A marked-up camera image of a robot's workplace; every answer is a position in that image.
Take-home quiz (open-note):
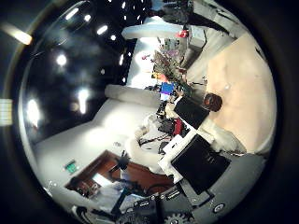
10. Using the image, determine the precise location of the clear glass vase dark base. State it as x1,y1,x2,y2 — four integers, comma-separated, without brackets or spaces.
186,78,223,113

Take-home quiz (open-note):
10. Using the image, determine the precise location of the black office chair red back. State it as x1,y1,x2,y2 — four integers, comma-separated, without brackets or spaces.
157,117,188,138

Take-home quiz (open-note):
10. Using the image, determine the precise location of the blue lit computer monitor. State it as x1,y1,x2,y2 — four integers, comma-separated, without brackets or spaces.
159,81,176,102

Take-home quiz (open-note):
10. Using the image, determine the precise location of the narrow door window pane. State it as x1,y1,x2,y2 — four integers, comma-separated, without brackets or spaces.
92,172,113,188

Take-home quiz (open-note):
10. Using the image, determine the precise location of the grey box cabinet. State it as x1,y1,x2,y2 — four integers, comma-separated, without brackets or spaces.
188,26,207,52

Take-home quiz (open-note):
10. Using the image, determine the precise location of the green exit sign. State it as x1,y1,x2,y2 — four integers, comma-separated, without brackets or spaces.
64,160,78,175

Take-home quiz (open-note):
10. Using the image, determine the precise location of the small red object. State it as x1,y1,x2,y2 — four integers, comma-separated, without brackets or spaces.
177,29,191,39

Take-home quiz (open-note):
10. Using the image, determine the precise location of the person in dark clothes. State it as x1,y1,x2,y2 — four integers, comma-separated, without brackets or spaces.
158,4,194,26

